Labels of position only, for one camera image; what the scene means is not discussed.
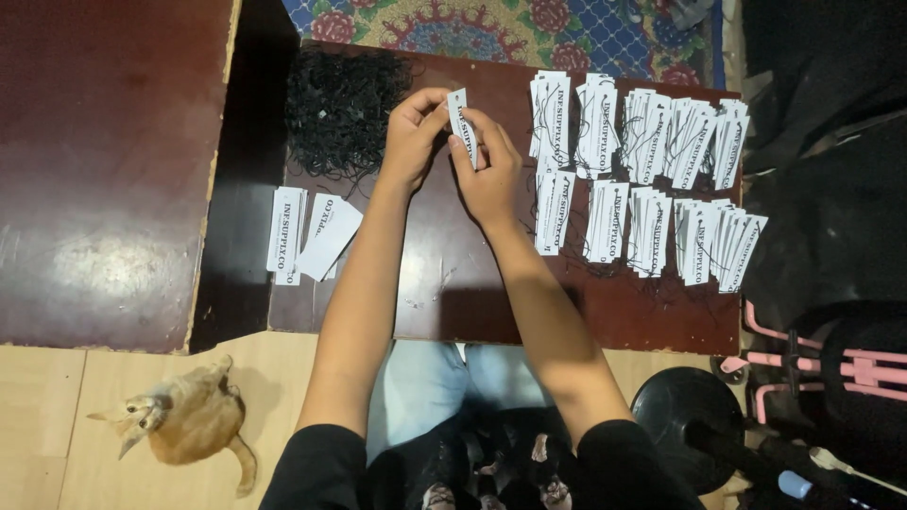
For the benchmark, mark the person's black floral shirt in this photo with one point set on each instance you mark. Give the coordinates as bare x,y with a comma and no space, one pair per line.
453,467

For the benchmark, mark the loose fanned white tags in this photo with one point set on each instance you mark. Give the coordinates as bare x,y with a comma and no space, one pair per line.
329,237

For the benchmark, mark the rows of strung tag bundles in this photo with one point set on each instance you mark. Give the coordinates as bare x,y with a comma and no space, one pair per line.
638,177

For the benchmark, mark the person's blue jeans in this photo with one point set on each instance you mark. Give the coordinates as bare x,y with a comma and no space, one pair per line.
432,389

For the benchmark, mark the orange cat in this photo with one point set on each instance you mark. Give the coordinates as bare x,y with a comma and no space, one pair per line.
184,418

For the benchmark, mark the floral patterned rug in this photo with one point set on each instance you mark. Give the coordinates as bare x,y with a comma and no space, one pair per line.
496,32

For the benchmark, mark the single white paper tag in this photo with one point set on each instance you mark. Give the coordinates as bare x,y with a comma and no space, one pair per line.
459,117

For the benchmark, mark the heap of black cloth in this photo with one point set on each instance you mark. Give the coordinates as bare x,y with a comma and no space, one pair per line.
829,177

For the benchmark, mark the person's left hand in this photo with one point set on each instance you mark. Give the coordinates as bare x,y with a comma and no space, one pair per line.
407,141

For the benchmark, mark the person's right hand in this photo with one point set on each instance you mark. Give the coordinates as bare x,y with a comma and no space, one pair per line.
492,177

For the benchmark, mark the pink metal frame stroller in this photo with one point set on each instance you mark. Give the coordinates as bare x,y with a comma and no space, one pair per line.
815,365

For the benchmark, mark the stack of unstrung white tags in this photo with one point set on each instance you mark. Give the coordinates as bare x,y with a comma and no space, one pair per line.
285,230

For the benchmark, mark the black round fan base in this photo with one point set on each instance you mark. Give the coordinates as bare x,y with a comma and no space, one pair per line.
680,418

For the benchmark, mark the small pale blue cap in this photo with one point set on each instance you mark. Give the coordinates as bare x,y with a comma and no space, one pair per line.
794,484

